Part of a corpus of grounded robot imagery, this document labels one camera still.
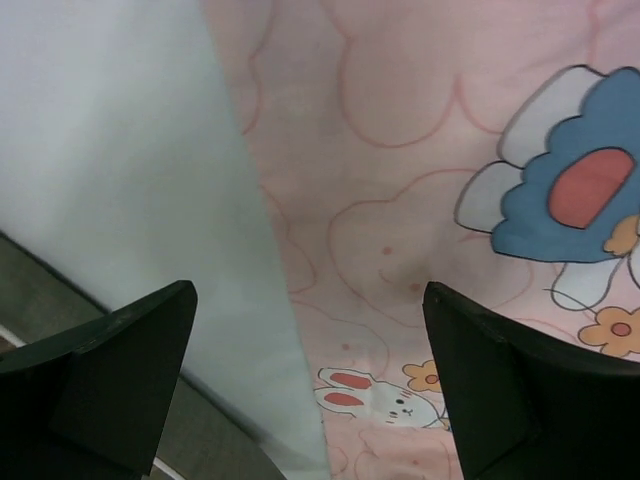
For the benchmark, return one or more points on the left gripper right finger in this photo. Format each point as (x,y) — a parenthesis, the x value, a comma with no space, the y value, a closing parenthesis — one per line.
(526,405)

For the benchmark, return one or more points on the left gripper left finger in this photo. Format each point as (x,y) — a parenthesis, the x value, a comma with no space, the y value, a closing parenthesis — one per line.
(91,402)

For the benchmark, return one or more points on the pink cartoon pillowcase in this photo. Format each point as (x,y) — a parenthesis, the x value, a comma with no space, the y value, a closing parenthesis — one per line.
(492,146)

